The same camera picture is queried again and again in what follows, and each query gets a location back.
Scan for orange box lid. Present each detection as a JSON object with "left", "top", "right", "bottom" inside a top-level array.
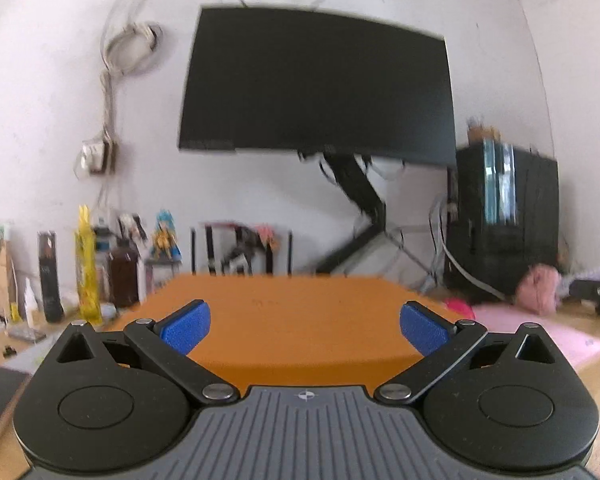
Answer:
[{"left": 110, "top": 274, "right": 459, "bottom": 392}]

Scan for pink computer mouse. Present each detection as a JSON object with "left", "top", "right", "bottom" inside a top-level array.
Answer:
[{"left": 444, "top": 298, "right": 476, "bottom": 320}]

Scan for brown glass bottle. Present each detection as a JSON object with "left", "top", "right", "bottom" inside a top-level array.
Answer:
[{"left": 107, "top": 237, "right": 138, "bottom": 309}]

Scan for yellow spray bottle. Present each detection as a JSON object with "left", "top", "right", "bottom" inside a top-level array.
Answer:
[{"left": 76, "top": 205, "right": 102, "bottom": 325}]

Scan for blue haired anime figure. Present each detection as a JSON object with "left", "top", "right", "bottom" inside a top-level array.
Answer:
[{"left": 150, "top": 209, "right": 182, "bottom": 261}]

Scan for black tall bottle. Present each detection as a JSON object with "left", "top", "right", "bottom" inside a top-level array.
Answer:
[{"left": 38, "top": 231, "right": 65, "bottom": 324}]

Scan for pink haired anime figure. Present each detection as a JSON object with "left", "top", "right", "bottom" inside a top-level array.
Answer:
[{"left": 221, "top": 223, "right": 279, "bottom": 275}]

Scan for pink mouse pad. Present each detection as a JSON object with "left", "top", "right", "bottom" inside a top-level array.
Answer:
[{"left": 471, "top": 301, "right": 600, "bottom": 371}]

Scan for black computer tower case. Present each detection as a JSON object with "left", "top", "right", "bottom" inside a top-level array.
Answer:
[{"left": 443, "top": 140, "right": 559, "bottom": 301}]

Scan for black curved monitor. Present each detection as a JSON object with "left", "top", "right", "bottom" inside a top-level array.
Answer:
[{"left": 178, "top": 6, "right": 456, "bottom": 167}]

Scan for white wall power socket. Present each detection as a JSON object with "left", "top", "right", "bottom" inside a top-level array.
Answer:
[{"left": 79, "top": 139, "right": 117, "bottom": 176}]

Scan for coiled white wall cables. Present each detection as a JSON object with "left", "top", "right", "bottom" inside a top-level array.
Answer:
[{"left": 97, "top": 20, "right": 164, "bottom": 146}]

